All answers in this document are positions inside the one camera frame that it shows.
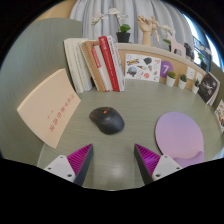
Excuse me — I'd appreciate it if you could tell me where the white wall socket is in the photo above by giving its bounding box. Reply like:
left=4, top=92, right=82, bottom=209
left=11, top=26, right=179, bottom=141
left=185, top=66, right=197, bottom=81
left=194, top=70, right=204, bottom=84

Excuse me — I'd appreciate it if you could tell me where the purple mouse pad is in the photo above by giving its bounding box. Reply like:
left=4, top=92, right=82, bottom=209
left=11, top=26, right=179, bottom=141
left=154, top=111, right=205, bottom=169

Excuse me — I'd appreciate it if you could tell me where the white paperback book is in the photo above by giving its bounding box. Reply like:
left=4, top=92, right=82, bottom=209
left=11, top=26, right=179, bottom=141
left=73, top=41, right=95, bottom=93

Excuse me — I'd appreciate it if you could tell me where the kraft brown book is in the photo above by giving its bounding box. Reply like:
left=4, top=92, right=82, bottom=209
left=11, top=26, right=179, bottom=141
left=80, top=39, right=107, bottom=93

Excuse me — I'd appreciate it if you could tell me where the black cover book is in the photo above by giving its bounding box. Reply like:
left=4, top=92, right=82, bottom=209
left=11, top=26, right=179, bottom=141
left=197, top=71, right=221, bottom=105

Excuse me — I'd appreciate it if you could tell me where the white sticker sheet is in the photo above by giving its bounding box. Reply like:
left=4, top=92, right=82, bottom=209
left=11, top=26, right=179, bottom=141
left=124, top=53, right=162, bottom=83

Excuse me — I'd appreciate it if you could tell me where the grey pleated curtain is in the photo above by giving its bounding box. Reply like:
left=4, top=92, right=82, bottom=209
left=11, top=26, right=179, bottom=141
left=69, top=0, right=196, bottom=51

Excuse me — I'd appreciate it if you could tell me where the black horse figure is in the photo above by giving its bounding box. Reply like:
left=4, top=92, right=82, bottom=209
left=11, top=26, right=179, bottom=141
left=184, top=42, right=194, bottom=59

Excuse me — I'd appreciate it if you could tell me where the small succulent in white pot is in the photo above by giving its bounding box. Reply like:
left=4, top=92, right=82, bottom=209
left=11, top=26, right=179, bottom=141
left=191, top=79, right=201, bottom=95
left=165, top=70, right=177, bottom=88
left=177, top=73, right=188, bottom=90

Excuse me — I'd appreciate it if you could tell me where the white book with picture cover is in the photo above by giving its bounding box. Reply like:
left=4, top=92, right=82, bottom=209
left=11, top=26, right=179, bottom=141
left=106, top=34, right=126, bottom=93

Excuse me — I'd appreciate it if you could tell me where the pink horse figure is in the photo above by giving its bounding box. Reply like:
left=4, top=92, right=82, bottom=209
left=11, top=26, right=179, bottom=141
left=166, top=33, right=187, bottom=57

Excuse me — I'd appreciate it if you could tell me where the wooden mannequin figure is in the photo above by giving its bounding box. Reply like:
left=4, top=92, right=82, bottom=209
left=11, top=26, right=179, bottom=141
left=149, top=15, right=168, bottom=44

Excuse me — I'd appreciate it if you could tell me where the wooden hand model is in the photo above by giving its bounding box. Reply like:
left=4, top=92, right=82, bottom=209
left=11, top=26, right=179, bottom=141
left=136, top=14, right=154, bottom=47

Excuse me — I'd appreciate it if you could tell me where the beige booklet with red text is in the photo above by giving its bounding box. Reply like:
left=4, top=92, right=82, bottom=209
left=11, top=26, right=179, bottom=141
left=16, top=68, right=82, bottom=150

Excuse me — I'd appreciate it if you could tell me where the colourful sticker card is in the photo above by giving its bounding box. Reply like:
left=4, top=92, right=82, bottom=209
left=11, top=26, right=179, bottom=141
left=214, top=98, right=224, bottom=134

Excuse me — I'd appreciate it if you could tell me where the round purple sticker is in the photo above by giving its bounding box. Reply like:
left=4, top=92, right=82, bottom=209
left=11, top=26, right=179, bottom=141
left=159, top=60, right=175, bottom=79

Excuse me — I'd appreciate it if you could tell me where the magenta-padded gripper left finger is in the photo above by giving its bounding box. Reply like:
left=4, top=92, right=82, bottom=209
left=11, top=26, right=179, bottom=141
left=43, top=143, right=94, bottom=187

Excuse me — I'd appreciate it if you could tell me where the black computer mouse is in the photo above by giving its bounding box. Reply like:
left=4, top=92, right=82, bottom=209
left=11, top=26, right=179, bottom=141
left=88, top=106, right=126, bottom=135

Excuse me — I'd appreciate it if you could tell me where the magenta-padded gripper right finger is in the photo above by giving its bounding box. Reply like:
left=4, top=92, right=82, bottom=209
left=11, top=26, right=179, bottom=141
left=134, top=143, right=183, bottom=186

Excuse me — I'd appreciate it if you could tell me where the white book with red label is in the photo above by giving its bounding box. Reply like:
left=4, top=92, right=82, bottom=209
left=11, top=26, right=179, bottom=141
left=90, top=44, right=114, bottom=93

